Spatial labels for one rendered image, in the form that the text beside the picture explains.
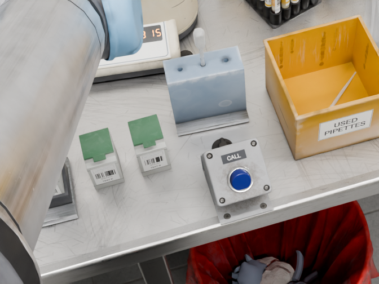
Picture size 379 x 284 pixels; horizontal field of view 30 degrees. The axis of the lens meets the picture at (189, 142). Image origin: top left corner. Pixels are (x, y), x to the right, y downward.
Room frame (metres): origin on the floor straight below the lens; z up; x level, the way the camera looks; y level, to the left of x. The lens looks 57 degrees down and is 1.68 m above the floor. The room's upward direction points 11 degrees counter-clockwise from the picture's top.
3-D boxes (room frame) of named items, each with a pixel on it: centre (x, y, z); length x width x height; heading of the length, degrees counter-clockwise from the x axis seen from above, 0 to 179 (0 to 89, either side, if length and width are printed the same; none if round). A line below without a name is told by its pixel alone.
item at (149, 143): (0.51, 0.05, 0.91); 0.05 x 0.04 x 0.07; 6
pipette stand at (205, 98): (0.58, -0.04, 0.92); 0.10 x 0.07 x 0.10; 91
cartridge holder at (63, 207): (0.49, 0.19, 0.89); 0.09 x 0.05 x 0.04; 4
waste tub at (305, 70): (0.54, -0.19, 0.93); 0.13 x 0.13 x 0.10; 5
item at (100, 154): (0.51, 0.12, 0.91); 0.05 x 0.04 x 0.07; 6
